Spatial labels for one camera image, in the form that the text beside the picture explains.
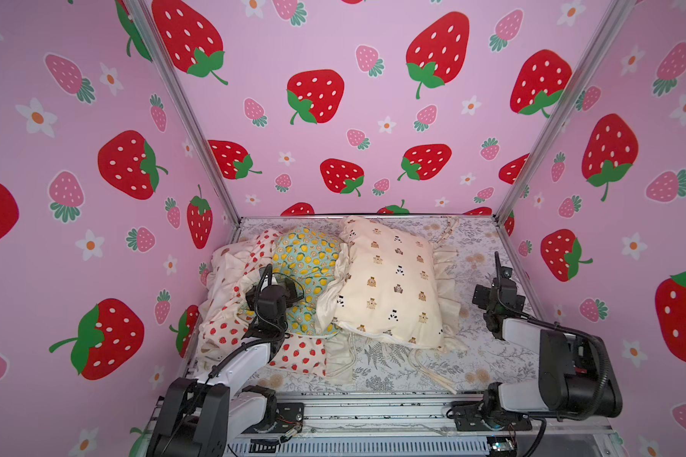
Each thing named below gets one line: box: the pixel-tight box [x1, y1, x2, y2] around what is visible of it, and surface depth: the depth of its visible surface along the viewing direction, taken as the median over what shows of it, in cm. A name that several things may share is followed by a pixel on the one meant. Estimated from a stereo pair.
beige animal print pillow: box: [315, 216, 466, 351], surface depth 85 cm
